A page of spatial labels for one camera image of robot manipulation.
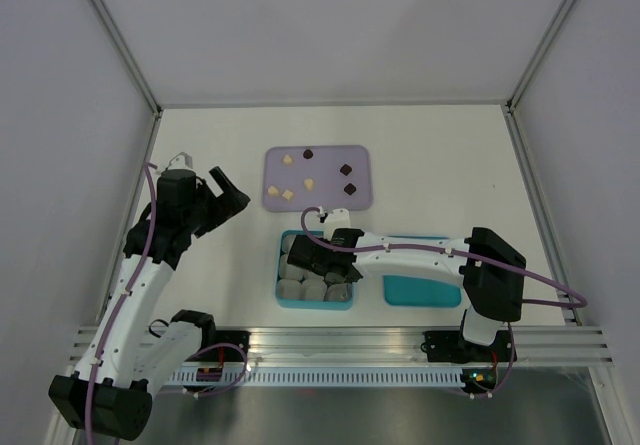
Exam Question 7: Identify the white paper cup front-middle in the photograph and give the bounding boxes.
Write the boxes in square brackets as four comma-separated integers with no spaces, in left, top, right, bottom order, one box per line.
[301,279,327,301]

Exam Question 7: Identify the white paper cup back-left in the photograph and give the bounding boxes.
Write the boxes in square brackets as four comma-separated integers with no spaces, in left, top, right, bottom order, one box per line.
[281,234,296,254]

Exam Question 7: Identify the white paper cup middle-left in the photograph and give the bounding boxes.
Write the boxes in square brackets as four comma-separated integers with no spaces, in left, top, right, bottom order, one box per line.
[278,254,304,282]

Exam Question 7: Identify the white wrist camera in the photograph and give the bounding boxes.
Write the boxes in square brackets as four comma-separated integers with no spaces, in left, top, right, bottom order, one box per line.
[318,208,351,241]
[156,152,193,175]

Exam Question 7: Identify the white paper cup front-left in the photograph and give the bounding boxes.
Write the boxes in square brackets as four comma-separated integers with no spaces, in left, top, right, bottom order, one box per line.
[276,279,302,300]

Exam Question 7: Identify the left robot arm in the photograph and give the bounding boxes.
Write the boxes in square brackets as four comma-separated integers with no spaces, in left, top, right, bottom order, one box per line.
[48,167,250,444]

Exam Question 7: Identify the lilac plastic tray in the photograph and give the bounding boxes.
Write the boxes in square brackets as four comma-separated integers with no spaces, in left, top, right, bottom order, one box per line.
[262,145,373,213]

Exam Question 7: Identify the dark chocolate right upper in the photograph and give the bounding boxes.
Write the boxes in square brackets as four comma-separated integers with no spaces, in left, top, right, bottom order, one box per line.
[340,164,352,176]

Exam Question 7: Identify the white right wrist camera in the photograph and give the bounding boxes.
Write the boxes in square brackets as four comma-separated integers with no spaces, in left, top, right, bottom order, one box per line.
[318,208,351,241]

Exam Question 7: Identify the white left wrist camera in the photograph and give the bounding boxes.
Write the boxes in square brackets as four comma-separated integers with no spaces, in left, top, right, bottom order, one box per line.
[156,152,193,175]

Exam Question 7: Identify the white slotted cable duct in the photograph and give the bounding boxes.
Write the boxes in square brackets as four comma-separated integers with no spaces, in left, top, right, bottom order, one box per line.
[179,368,466,387]

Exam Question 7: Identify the left aluminium frame post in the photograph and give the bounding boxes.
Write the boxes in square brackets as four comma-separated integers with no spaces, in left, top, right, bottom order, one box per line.
[87,0,163,161]

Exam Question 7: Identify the white paper cup front-right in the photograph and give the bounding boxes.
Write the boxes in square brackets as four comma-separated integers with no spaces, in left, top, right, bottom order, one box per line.
[324,283,352,302]

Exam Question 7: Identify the aluminium frame post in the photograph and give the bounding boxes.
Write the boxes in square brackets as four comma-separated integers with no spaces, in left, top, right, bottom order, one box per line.
[87,0,163,161]
[503,0,601,326]

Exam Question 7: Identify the white paper cup centre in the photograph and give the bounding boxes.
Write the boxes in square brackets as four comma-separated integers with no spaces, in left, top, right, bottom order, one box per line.
[302,270,324,282]

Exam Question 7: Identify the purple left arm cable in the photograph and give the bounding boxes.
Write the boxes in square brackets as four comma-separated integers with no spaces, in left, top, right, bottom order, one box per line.
[82,160,164,445]

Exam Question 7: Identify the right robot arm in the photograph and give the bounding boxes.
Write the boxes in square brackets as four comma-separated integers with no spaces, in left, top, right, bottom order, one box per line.
[287,227,527,360]

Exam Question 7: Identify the teal chocolate box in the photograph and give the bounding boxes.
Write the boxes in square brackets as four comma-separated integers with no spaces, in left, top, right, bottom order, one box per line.
[274,230,355,311]

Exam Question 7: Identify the right aluminium frame post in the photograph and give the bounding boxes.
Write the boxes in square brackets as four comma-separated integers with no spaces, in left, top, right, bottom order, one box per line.
[503,0,601,326]

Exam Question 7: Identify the teal box lid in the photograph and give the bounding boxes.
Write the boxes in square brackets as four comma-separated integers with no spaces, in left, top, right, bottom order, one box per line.
[382,248,463,309]

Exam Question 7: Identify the aluminium mounting rail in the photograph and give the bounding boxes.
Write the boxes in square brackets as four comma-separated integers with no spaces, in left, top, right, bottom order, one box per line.
[64,322,614,366]

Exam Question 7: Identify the dark chocolate right lower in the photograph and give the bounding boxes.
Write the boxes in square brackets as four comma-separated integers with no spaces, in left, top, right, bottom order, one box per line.
[344,183,357,196]

